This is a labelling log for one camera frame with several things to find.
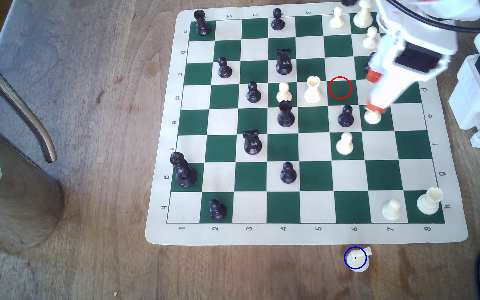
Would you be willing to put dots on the white knight chess piece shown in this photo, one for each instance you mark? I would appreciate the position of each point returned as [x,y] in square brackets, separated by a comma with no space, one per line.
[358,261]

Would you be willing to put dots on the white king chess piece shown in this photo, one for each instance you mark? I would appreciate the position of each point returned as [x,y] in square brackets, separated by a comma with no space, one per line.
[362,17]

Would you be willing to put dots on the white pawn chess piece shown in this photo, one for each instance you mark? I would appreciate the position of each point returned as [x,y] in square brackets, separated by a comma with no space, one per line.
[372,118]
[336,20]
[370,39]
[283,95]
[344,146]
[391,211]

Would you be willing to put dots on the black rook on c4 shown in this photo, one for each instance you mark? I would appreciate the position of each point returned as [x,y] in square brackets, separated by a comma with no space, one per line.
[284,64]

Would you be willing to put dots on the black queen on g1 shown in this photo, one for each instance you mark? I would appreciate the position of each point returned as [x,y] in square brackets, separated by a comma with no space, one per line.
[185,175]

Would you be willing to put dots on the black rook on f3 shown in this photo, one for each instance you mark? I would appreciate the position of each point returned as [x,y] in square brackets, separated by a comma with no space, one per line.
[252,145]

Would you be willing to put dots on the white rook chess piece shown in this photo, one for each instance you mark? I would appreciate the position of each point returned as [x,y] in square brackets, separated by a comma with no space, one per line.
[313,91]
[428,203]

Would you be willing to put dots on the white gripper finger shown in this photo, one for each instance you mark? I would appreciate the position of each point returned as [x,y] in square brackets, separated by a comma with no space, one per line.
[374,76]
[390,91]

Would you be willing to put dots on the green and white chess mat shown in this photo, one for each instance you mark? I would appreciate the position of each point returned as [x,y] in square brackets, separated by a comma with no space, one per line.
[315,175]

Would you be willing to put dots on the black pawn chess piece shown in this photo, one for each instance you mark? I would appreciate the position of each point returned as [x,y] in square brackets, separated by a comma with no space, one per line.
[253,95]
[368,61]
[278,23]
[288,175]
[217,211]
[224,71]
[346,118]

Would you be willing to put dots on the black rook chess piece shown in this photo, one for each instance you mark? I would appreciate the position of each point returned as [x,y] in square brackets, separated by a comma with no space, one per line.
[201,25]

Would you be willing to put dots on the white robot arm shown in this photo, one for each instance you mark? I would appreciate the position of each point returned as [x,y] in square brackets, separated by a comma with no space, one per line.
[469,96]

